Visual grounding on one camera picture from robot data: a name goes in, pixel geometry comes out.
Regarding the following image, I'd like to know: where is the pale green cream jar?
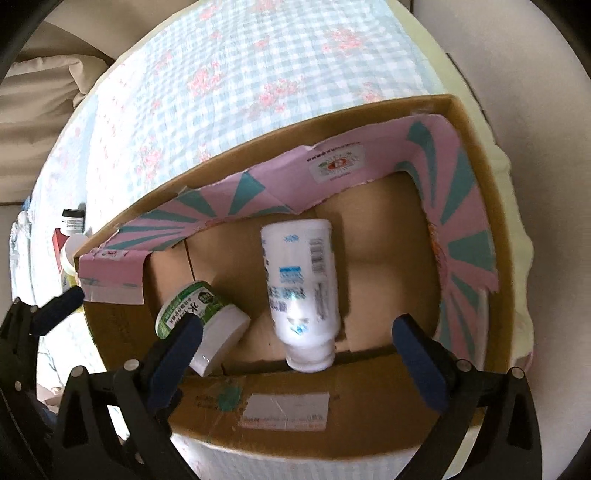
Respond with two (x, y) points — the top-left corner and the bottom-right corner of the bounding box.
(60, 233), (89, 276)

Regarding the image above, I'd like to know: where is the green label white jar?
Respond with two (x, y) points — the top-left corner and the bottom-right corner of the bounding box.
(155, 281), (250, 377)

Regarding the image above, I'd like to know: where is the cardboard box with pink lining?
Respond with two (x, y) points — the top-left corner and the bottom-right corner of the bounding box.
(77, 95), (515, 460)

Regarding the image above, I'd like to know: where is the checkered floral bed cover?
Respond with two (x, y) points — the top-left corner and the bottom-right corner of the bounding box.
(11, 1), (534, 479)

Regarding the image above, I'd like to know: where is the red rectangular box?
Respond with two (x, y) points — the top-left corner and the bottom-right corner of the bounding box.
(52, 228), (69, 272)

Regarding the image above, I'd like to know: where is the white medicine bottle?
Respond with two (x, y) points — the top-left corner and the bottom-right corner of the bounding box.
(260, 219), (342, 373)

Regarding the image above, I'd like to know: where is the small black lid jar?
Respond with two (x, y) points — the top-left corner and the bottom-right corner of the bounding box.
(59, 209), (85, 237)

